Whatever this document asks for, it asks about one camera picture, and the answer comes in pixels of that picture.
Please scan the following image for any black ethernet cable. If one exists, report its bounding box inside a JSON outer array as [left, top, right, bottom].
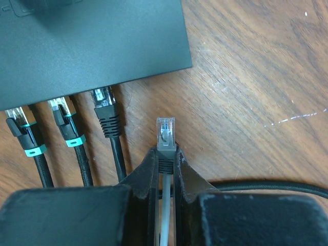
[[47, 96, 328, 199], [4, 105, 55, 188], [91, 86, 127, 181]]

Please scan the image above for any grey ethernet cable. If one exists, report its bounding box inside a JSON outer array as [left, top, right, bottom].
[[156, 116, 177, 246]]

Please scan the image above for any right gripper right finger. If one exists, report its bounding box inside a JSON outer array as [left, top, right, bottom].
[[173, 149, 327, 245]]

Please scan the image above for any black network switch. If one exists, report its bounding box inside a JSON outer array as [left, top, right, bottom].
[[1, 1, 192, 110]]

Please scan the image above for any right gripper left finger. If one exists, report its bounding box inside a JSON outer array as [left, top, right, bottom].
[[1, 148, 159, 245]]

